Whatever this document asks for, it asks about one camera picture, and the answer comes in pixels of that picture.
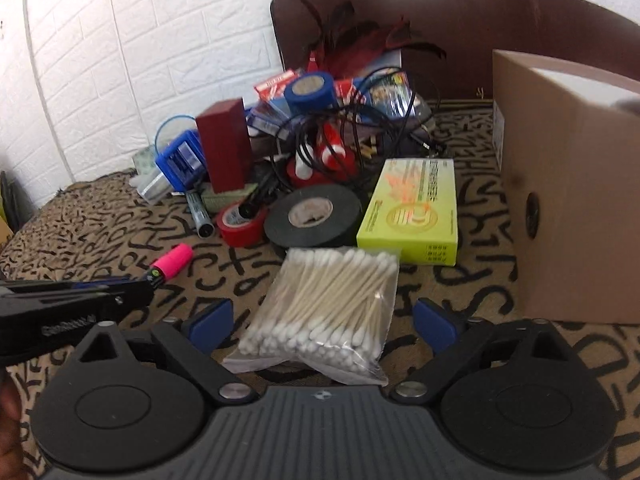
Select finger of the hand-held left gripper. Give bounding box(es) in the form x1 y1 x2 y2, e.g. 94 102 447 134
0 278 156 311
0 294 126 365

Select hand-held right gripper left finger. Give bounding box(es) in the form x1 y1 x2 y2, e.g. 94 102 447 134
55 298 258 407

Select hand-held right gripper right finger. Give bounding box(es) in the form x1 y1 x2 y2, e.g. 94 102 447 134
389 298 592 406

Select bag of cotton swabs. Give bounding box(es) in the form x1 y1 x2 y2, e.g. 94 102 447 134
221 247 402 387

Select cardboard box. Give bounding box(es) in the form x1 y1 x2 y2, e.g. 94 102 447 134
491 49 640 325

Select person's left hand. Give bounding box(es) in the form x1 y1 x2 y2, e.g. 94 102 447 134
0 366 24 480

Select pink highlighter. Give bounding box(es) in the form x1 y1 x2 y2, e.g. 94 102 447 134
148 243 194 289

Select grey marker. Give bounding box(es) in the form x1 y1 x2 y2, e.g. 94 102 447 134
185 190 215 239

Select silver foil packet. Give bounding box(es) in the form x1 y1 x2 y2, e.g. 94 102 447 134
132 169 172 205

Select yellow green box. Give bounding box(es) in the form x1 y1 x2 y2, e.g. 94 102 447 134
356 158 460 267

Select grey green block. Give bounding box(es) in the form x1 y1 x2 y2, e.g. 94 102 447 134
199 182 259 214

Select black marker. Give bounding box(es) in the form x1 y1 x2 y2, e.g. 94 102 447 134
237 179 274 221

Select black tape roll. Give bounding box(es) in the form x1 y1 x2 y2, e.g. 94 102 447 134
264 184 364 249

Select blue plastic pencil sharpener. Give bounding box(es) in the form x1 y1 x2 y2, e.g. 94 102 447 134
154 129 209 194

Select dark red box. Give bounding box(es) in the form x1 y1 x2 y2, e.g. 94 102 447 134
195 98 254 194

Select red white tape roll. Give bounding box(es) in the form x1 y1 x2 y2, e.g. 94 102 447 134
286 124 359 187

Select colourful picture card pack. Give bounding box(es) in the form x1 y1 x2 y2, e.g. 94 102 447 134
366 72 417 117

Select red playing card box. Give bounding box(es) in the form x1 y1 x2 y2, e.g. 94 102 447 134
253 70 302 102

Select blue tape roll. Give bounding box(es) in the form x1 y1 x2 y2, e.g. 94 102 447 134
284 72 335 114

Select dark red feathers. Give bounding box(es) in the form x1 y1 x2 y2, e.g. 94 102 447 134
276 0 447 79

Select dark brown headboard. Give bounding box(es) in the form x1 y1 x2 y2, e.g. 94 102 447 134
270 0 640 104

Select black cables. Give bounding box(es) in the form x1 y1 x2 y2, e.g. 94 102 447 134
269 66 447 187

